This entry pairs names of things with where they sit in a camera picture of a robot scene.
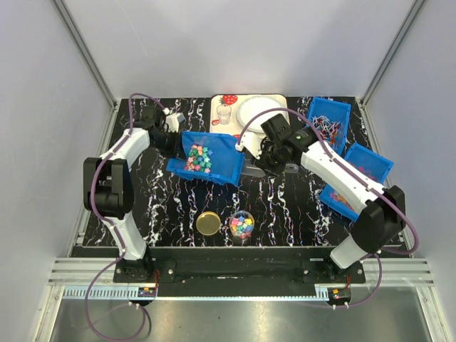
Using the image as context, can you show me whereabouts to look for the strawberry pattern tray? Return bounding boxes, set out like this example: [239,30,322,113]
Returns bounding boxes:
[209,94,287,138]

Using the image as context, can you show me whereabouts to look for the scooped star candies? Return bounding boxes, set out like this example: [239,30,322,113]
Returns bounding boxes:
[229,211,254,239]

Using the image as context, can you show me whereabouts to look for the clear plastic scoop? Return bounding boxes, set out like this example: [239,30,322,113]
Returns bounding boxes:
[241,160,299,177]

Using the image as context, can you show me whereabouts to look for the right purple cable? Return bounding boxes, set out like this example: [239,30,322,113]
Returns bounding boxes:
[237,108,420,309]

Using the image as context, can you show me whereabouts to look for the blue bin of star candies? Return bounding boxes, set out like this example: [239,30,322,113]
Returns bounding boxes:
[166,131,244,186]

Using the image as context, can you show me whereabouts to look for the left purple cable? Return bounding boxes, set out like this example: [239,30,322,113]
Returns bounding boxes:
[85,92,168,338]

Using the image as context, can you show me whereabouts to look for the purple cable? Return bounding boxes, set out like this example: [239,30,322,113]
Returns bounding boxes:
[85,92,168,338]
[237,108,420,309]

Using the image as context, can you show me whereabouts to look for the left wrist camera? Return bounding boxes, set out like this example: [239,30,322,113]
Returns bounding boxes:
[165,113,185,133]

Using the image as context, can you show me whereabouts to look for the gold jar lid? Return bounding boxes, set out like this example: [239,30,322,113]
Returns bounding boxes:
[196,211,222,236]

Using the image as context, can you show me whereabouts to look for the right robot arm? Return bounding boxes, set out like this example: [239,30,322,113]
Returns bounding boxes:
[236,108,408,283]

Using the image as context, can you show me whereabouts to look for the white plate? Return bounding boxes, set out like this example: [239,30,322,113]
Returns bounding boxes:
[237,95,289,135]

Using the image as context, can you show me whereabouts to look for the right aluminium corner post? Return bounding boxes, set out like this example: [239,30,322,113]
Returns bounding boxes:
[360,0,428,105]

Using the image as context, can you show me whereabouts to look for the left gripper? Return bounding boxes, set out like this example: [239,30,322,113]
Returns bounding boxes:
[152,129,187,161]

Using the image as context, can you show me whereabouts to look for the aluminium front rail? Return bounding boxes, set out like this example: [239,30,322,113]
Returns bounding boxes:
[48,258,435,301]

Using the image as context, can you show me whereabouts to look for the clear drinking glass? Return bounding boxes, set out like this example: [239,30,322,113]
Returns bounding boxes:
[216,104,232,125]

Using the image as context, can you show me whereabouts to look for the clear plastic jar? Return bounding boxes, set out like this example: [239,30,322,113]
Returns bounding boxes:
[229,210,255,246]

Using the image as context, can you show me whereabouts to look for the aluminium corner post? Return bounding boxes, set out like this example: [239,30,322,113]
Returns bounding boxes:
[360,0,428,105]
[51,0,117,108]

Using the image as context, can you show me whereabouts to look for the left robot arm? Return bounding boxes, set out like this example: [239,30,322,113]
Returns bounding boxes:
[83,107,185,282]

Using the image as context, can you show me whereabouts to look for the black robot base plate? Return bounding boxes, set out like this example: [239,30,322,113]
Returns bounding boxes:
[113,247,366,285]

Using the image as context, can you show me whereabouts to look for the blue bin of gummy candies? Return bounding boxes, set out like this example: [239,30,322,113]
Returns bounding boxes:
[319,143,394,222]

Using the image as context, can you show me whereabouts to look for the blue bin of lollipops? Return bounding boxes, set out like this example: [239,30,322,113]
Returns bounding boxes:
[308,97,351,155]

